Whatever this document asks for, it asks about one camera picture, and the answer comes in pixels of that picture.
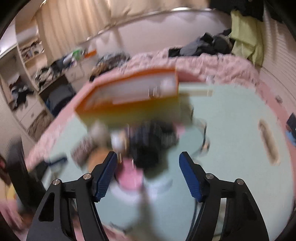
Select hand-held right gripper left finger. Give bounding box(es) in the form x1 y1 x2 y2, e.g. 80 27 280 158
26 151 118 241

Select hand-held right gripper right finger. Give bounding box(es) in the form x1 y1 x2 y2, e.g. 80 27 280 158
179 151 270 241

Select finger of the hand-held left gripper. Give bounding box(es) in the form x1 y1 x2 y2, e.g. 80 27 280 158
29 156 68 173

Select small white plush keychain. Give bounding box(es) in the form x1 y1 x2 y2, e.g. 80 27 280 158
111 134 127 149

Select black fuzzy item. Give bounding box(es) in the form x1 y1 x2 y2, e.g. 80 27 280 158
129 122 179 170

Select orange cardboard box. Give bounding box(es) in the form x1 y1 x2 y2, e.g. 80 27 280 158
75 68 192 130

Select brown plush toy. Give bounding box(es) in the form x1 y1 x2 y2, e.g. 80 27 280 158
87 148 112 172

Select small brown patterned item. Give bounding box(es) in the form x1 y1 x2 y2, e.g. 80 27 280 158
71 139 93 163

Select yellow cloth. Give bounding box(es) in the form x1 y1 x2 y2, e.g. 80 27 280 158
6 185 17 200

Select beige patterned bedding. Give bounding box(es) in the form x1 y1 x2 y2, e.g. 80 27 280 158
28 111 50 139

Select white fluffy pompom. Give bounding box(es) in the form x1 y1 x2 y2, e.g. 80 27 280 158
90 122 112 147

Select pink fuzzy rug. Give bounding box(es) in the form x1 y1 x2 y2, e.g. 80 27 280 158
0 197 33 234

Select dark blue bag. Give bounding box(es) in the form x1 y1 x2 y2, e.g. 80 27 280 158
46 85 75 117

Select black white clothes heap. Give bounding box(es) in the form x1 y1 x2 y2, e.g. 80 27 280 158
9 82 35 109

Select striped clothes heap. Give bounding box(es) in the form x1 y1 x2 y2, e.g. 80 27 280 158
35 59 70 90

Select white shelving unit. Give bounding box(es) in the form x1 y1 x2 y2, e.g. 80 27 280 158
0 39 70 138

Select white drawer cabinet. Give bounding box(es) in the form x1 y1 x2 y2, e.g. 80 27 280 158
65 58 93 82

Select patterned clothes pile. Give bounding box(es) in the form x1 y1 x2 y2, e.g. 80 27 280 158
90 53 130 80

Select pile of dark clothes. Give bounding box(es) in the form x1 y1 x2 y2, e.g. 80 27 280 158
168 29 235 57

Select cream curtain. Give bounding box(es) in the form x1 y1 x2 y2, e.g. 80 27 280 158
42 0 208 47

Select white louvered door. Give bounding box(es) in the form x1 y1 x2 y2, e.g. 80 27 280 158
261 14 296 112

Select yellow-green garment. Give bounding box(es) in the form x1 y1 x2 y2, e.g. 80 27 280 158
230 10 264 66

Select black hanging clothes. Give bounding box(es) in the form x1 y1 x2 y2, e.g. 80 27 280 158
233 0 264 22

